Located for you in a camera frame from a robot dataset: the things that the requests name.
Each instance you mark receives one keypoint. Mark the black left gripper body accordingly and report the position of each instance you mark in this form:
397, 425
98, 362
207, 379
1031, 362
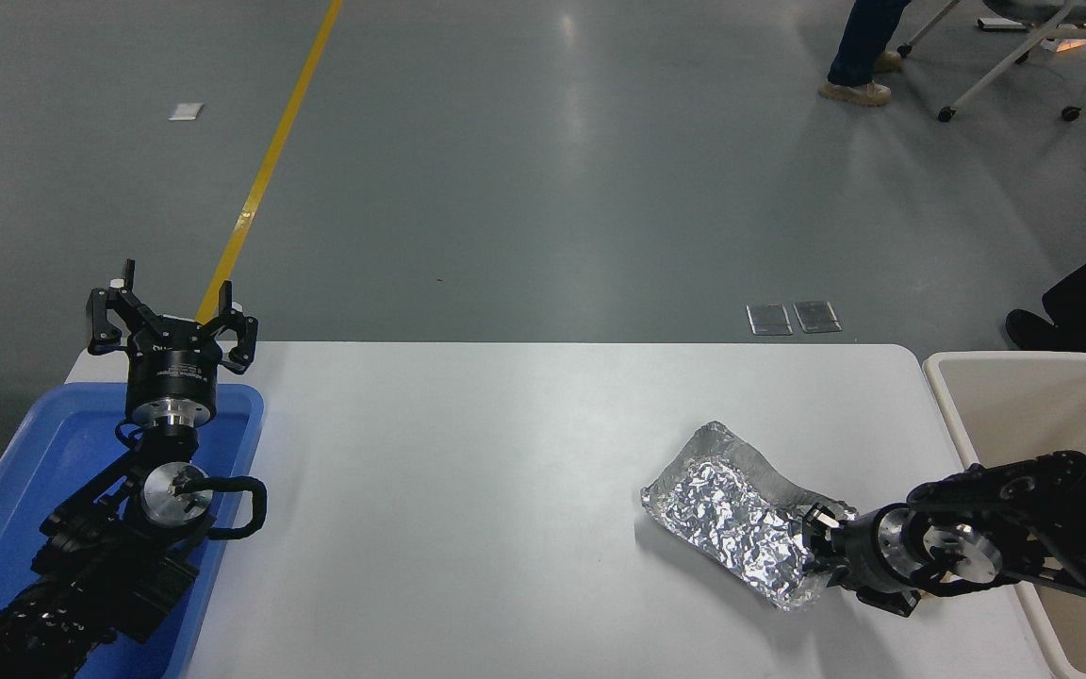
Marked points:
172, 372

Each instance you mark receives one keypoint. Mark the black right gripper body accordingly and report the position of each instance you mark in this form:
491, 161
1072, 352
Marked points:
859, 556

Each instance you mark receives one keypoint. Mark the foil plate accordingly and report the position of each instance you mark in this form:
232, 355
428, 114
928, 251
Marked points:
722, 505

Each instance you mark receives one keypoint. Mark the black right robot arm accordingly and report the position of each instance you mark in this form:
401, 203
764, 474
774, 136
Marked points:
1052, 481

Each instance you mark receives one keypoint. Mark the metal floor plate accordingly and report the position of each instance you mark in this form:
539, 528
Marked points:
770, 320
817, 317

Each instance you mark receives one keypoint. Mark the blue plastic tray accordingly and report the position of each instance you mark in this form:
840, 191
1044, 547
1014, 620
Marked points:
43, 443

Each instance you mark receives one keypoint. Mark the white floor label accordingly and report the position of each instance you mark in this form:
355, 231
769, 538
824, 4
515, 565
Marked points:
187, 111

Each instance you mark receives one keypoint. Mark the large pale bin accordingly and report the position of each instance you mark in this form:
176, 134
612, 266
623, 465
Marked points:
1024, 405

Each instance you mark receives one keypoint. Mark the walking person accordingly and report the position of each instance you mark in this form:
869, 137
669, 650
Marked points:
863, 47

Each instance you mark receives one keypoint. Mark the white wheeled chair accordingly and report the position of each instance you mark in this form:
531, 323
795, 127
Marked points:
1014, 47

